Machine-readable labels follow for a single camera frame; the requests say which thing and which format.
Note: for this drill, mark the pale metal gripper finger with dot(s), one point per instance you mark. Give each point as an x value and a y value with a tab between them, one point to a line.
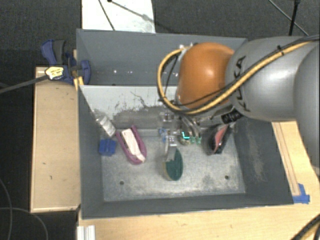
170	149

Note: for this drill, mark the green and yellow oval sponge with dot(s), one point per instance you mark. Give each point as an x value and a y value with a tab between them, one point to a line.
175	170

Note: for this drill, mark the black and red pouch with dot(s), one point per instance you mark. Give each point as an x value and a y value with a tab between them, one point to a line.
216	140

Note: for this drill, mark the purple and white brush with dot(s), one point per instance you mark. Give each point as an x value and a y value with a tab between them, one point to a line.
132	144

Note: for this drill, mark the grey metal bin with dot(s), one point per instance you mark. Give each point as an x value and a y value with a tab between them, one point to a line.
140	179

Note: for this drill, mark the blue ridged block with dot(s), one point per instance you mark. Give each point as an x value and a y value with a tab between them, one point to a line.
107	147

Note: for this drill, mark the clear plastic bottle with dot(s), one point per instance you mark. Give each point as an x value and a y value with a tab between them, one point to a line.
106	125

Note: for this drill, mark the pale wood board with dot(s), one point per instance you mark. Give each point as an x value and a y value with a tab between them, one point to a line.
56	144

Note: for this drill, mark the black cylinder on white bracket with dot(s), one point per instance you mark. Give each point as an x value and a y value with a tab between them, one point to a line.
231	117

